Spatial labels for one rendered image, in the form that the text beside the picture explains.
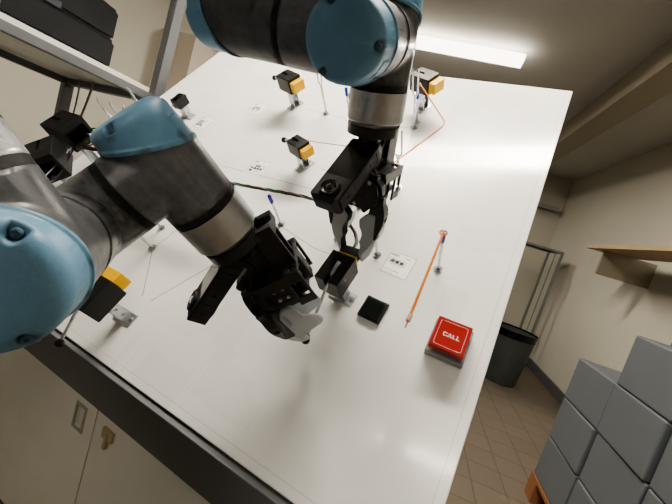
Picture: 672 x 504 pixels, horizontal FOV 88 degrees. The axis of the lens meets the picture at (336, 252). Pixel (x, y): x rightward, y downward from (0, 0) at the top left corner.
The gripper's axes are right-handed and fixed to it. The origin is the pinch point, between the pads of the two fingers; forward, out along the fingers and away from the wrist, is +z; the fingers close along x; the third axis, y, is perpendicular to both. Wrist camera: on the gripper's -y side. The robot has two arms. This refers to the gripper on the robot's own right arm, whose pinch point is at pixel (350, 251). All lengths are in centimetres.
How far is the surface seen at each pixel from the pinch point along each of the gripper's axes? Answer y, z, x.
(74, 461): -38, 44, 34
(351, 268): -3.5, 0.3, -2.3
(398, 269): 7.0, 4.6, -6.4
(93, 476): -38, 43, 28
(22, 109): 46, 28, 264
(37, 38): 4, -22, 99
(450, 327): -1.4, 4.6, -18.5
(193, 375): -22.8, 18.2, 13.7
